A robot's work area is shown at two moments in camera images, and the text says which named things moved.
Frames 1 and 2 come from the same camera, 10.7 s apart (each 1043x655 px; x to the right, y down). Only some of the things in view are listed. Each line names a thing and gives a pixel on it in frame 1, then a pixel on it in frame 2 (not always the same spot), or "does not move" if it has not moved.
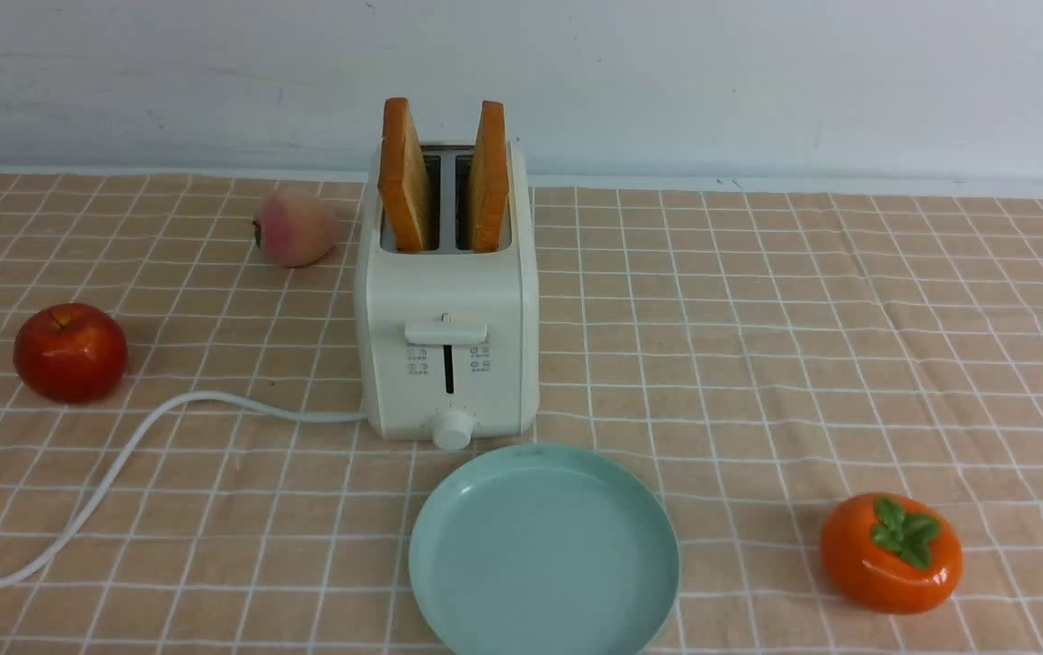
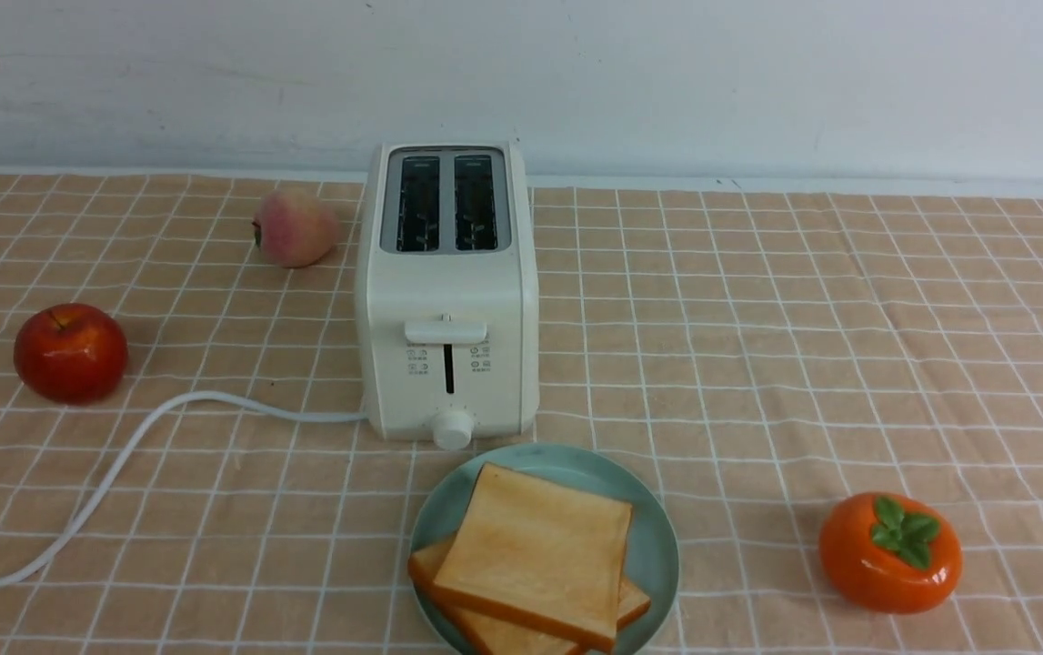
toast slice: [488, 186] to [542, 553]
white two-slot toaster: [447, 335] does not move
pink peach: [295, 228] does not move
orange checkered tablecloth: [763, 357] does not move
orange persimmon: [890, 553] does not move
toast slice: [402, 186] to [486, 637]
